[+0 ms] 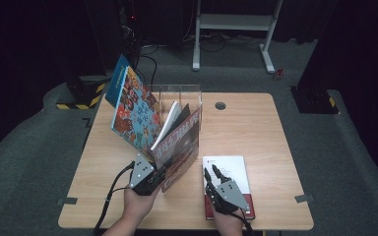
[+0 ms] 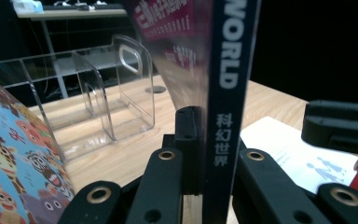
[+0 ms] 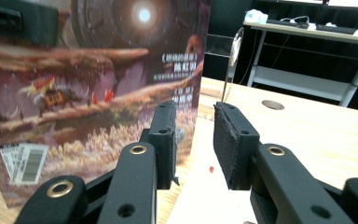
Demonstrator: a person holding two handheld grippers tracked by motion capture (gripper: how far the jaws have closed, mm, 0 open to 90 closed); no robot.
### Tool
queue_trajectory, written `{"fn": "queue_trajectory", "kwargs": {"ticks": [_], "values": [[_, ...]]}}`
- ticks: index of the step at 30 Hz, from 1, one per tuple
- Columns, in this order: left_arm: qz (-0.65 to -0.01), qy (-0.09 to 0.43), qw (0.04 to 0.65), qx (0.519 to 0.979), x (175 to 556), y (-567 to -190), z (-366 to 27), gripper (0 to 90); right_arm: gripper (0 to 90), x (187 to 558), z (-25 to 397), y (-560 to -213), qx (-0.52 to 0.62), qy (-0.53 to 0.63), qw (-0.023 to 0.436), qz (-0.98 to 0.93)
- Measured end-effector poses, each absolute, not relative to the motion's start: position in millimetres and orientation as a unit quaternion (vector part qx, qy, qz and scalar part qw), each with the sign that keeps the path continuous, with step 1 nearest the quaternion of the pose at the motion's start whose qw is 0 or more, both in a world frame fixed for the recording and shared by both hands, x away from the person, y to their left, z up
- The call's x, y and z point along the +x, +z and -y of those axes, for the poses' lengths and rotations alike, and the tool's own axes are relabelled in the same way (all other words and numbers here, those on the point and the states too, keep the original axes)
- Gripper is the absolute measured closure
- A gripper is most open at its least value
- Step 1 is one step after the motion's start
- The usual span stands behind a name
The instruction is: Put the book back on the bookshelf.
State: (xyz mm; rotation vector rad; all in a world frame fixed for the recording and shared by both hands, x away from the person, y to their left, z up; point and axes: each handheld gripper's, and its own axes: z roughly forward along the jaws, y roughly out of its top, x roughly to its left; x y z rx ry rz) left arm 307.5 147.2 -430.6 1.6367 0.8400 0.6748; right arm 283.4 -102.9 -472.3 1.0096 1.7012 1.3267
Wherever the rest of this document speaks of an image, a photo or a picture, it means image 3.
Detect black keyboard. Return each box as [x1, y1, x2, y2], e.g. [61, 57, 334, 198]
[315, 23, 358, 38]
[267, 19, 311, 30]

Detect white red book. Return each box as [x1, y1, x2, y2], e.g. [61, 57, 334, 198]
[166, 116, 257, 224]

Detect purple magazine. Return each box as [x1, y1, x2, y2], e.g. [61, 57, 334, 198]
[0, 0, 213, 209]

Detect grey table cable grommet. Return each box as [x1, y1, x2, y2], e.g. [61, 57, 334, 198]
[260, 99, 286, 111]

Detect clear acrylic book rack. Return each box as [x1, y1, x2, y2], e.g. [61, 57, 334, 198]
[204, 26, 246, 104]

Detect white metal stand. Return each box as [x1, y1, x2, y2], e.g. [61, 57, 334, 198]
[242, 21, 358, 108]

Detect white box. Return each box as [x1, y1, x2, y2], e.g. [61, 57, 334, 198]
[244, 8, 269, 25]

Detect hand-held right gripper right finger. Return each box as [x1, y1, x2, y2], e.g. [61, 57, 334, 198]
[213, 101, 355, 224]

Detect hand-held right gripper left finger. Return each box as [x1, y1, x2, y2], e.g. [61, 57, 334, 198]
[97, 101, 179, 224]

